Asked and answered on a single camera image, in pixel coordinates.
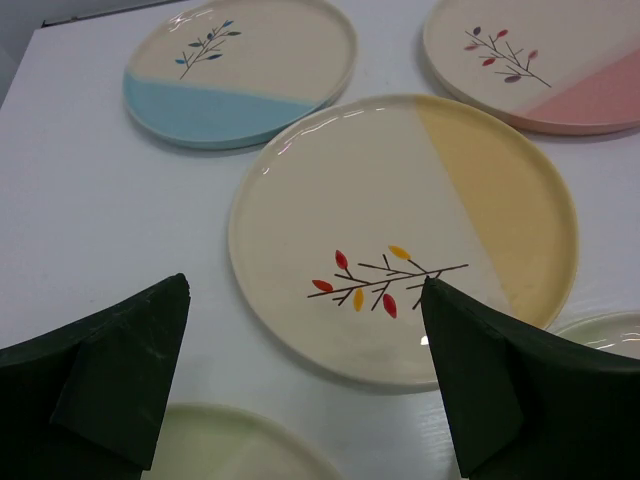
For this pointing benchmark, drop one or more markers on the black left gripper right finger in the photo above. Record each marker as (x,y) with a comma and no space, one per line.
(522,403)

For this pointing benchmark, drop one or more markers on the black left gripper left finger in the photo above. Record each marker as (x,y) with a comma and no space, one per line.
(91,396)

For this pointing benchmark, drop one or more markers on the cream plate green section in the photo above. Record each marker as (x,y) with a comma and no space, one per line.
(205,441)

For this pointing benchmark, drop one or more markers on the cream plate yellow section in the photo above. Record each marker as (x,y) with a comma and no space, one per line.
(343,216)

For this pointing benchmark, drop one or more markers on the cream plate pink section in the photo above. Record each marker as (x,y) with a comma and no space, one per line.
(556,67)

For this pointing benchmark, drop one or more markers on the cream plate blue section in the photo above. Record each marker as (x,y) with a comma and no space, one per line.
(232,74)

